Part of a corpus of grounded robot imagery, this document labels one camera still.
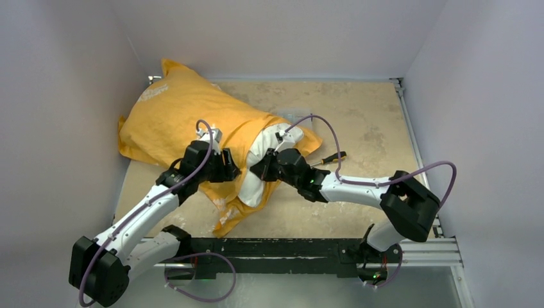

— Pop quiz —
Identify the white pillow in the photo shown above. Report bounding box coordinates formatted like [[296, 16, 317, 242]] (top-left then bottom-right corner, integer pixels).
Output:
[[238, 123, 290, 208]]

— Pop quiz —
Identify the aluminium frame rail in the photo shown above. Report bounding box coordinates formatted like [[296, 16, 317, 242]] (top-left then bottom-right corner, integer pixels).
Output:
[[391, 78, 475, 308]]

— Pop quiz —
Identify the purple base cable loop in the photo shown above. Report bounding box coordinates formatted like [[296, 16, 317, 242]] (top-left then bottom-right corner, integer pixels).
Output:
[[164, 252, 237, 304]]

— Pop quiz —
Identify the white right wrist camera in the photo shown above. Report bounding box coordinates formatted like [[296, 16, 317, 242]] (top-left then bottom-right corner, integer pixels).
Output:
[[275, 130, 297, 153]]

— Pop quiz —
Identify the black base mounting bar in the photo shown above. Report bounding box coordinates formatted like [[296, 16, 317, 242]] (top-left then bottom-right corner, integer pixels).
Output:
[[166, 237, 402, 283]]

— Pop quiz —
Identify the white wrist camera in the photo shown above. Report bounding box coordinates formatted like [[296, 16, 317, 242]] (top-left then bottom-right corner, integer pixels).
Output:
[[196, 128, 222, 155], [275, 130, 297, 153]]

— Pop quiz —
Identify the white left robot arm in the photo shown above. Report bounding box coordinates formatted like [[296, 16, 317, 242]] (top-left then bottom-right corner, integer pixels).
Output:
[[69, 139, 241, 307]]

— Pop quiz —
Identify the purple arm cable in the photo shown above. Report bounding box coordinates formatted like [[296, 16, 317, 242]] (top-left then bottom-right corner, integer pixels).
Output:
[[79, 119, 215, 308], [278, 114, 458, 209]]

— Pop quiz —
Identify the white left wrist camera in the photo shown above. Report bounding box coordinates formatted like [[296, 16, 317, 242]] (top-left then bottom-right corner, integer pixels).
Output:
[[196, 128, 222, 155]]

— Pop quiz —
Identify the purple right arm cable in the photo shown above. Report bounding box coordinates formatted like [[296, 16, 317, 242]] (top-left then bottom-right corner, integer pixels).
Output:
[[278, 114, 458, 209]]

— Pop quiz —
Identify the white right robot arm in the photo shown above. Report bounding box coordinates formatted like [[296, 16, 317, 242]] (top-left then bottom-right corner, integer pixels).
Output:
[[250, 149, 440, 261]]

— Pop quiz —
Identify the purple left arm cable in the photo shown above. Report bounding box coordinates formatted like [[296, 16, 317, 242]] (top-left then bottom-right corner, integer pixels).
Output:
[[79, 119, 215, 308]]

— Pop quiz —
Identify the black yellow screwdriver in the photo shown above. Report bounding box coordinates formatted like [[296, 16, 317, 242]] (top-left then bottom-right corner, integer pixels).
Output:
[[309, 151, 347, 167]]

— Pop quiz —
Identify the orange Mickey Mouse pillowcase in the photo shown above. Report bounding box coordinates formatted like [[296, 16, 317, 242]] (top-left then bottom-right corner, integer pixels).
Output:
[[118, 59, 322, 237]]

